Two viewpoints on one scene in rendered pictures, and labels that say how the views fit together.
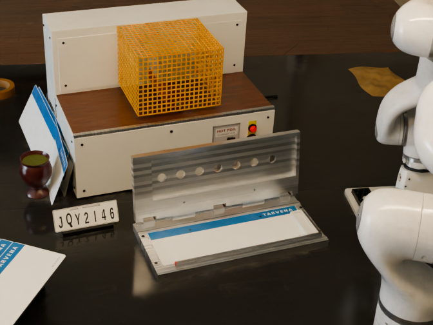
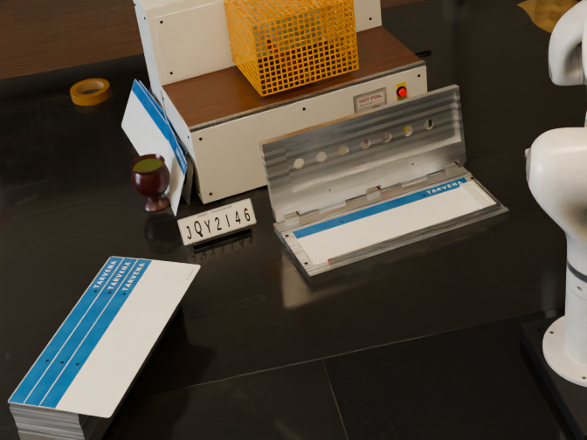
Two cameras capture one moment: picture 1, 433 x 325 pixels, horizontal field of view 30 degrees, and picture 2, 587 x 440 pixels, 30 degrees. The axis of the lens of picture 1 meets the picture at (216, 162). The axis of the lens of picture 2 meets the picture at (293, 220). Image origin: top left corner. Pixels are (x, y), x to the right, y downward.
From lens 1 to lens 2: 27 cm
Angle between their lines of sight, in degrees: 5
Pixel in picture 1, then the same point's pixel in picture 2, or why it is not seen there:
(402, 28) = not seen: outside the picture
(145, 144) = (274, 128)
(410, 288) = not seen: outside the picture
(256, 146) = (407, 111)
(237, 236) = (398, 222)
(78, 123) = (193, 114)
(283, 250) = (456, 230)
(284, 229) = (454, 205)
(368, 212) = (537, 159)
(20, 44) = (108, 35)
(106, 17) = not seen: outside the picture
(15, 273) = (146, 292)
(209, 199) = (360, 182)
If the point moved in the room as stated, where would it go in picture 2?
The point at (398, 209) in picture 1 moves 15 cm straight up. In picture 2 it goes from (571, 150) to (575, 58)
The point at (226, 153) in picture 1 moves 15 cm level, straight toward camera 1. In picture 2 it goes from (372, 124) to (374, 163)
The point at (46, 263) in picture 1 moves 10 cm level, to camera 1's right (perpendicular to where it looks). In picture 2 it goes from (180, 277) to (233, 272)
